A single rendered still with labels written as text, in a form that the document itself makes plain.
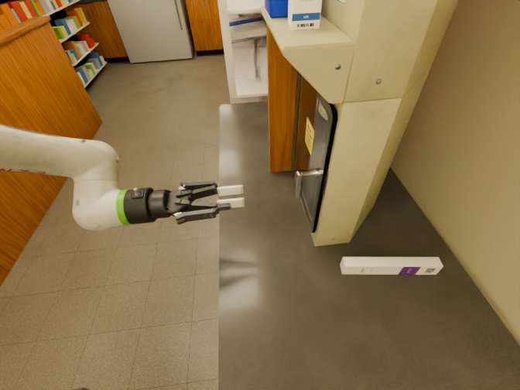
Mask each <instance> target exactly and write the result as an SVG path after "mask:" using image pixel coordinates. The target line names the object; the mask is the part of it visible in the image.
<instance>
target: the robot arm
mask: <svg viewBox="0 0 520 390"><path fill-rule="evenodd" d="M0 171H6V172H17V173H35V174H43V175H50V176H66V177H70V178H72V179H73V180H74V198H73V207H72V215H73V218H74V220H75V221H76V223H77V224H78V225H79V226H80V227H82V228H83V229H85V230H88V231H105V230H107V229H110V228H115V227H118V226H123V225H130V224H144V223H152V222H155V221H156V219H158V218H166V217H170V216H174V217H175V219H176V222H177V224H183V223H185V222H187V221H198V220H205V219H211V218H215V217H216V214H219V211H220V210H230V209H231V208H235V207H244V206H245V200H244V197H242V198H234V199H226V200H217V202H216V203H204V202H193V201H195V200H196V199H200V198H203V197H209V196H212V195H215V194H218V196H227V195H235V194H243V193H244V191H243V185H237V186H229V185H226V186H218V185H217V184H216V183H215V181H203V182H192V183H187V182H180V187H179V189H176V190H173V191H169V190H154V189H152V188H151V187H148V188H140V189H138V188H137V187H136V188H134V189H131V190H120V189H119V157H118V154H117V152H116V151H115V150H114V149H113V148H112V147H111V146H110V145H109V144H107V143H105V142H101V141H96V140H87V139H74V138H68V137H62V136H58V135H50V134H45V133H41V132H34V131H30V130H25V129H21V128H15V127H11V126H7V125H1V124H0Z"/></svg>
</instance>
